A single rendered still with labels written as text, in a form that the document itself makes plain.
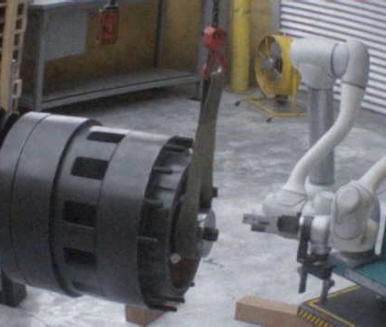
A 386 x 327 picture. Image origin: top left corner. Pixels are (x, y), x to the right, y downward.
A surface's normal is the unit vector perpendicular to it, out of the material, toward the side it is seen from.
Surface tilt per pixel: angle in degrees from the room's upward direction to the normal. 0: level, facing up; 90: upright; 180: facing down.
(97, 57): 90
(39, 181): 57
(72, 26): 90
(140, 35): 90
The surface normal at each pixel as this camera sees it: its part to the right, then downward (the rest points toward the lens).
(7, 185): -0.23, -0.22
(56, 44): 0.73, 0.22
